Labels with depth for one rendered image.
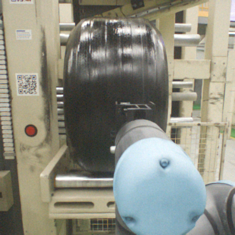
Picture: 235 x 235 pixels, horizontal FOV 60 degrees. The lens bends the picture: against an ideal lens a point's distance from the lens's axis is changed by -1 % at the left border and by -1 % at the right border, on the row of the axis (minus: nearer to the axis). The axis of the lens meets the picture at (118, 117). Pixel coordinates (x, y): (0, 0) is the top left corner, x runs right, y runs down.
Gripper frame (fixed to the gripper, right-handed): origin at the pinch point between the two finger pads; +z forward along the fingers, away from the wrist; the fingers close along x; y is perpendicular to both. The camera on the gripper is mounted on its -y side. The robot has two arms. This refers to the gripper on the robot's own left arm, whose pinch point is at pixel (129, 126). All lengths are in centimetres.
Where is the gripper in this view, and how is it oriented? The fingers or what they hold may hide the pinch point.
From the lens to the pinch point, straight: 50.9
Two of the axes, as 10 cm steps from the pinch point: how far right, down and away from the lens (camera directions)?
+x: -10.0, 0.0, -0.2
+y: 0.0, -9.8, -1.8
